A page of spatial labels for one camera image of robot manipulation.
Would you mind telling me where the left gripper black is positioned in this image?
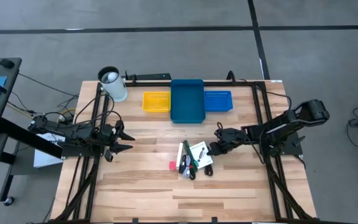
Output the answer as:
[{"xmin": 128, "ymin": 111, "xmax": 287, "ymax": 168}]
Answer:
[{"xmin": 98, "ymin": 120, "xmax": 135, "ymax": 154}]

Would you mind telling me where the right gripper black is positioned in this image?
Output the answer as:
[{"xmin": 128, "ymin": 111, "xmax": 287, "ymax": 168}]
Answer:
[{"xmin": 206, "ymin": 126, "xmax": 248, "ymax": 157}]

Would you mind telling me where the white printed box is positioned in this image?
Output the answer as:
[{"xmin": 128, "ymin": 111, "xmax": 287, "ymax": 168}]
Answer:
[{"xmin": 176, "ymin": 142, "xmax": 185, "ymax": 170}]

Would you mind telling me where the white sheet under arm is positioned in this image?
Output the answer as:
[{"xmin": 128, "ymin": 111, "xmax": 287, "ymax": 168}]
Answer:
[{"xmin": 33, "ymin": 133, "xmax": 63, "ymax": 169}]

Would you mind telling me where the teal plastic bin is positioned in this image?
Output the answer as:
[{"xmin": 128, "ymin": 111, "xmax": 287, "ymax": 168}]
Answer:
[{"xmin": 170, "ymin": 78, "xmax": 206, "ymax": 124}]

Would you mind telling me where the blue plastic basket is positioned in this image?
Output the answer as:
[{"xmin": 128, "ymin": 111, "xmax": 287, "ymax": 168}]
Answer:
[{"xmin": 203, "ymin": 90, "xmax": 234, "ymax": 113}]

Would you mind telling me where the white cylinder with black rim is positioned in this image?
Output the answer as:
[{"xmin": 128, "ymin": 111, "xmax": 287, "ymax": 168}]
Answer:
[{"xmin": 97, "ymin": 65, "xmax": 129, "ymax": 103}]

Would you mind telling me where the yellow plastic basket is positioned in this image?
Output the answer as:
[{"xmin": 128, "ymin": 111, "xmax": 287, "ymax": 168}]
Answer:
[{"xmin": 142, "ymin": 91, "xmax": 172, "ymax": 113}]

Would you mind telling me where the grey side desk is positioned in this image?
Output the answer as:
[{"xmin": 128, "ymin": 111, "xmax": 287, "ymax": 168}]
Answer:
[{"xmin": 0, "ymin": 57, "xmax": 23, "ymax": 135}]

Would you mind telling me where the cart caster wheel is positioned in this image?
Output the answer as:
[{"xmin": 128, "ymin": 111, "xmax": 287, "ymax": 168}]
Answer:
[{"xmin": 2, "ymin": 195, "xmax": 16, "ymax": 207}]

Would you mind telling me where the black computer mouse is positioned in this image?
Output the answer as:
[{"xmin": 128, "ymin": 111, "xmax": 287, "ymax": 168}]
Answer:
[{"xmin": 0, "ymin": 58, "xmax": 16, "ymax": 70}]

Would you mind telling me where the green coiled cable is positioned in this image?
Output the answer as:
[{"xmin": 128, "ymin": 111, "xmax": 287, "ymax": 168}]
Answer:
[{"xmin": 182, "ymin": 139, "xmax": 199, "ymax": 172}]

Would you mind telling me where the thick black bundled cable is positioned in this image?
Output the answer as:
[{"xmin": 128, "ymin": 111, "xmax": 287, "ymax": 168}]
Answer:
[{"xmin": 181, "ymin": 154, "xmax": 197, "ymax": 181}]

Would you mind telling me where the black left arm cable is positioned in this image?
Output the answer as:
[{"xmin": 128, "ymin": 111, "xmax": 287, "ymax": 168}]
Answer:
[{"xmin": 44, "ymin": 92, "xmax": 123, "ymax": 126}]

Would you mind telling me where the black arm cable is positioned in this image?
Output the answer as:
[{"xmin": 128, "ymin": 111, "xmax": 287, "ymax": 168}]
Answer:
[
  {"xmin": 265, "ymin": 90, "xmax": 293, "ymax": 110},
  {"xmin": 44, "ymin": 92, "xmax": 123, "ymax": 126}
]

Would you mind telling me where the power strip with yellow cable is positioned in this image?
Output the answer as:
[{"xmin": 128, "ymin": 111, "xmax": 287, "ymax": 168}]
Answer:
[{"xmin": 57, "ymin": 107, "xmax": 78, "ymax": 124}]

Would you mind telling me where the black aluminium table frame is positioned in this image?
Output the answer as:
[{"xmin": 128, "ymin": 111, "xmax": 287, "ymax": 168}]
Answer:
[{"xmin": 50, "ymin": 79, "xmax": 317, "ymax": 224}]

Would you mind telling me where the black bracket bar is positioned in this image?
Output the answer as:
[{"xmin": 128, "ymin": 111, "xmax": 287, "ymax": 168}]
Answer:
[{"xmin": 124, "ymin": 70, "xmax": 172, "ymax": 82}]

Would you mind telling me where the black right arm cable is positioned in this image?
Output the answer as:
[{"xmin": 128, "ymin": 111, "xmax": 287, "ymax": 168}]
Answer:
[{"xmin": 265, "ymin": 90, "xmax": 293, "ymax": 110}]

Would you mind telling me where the black cart frame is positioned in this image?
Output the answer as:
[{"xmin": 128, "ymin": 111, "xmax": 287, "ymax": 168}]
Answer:
[{"xmin": 0, "ymin": 118, "xmax": 63, "ymax": 207}]

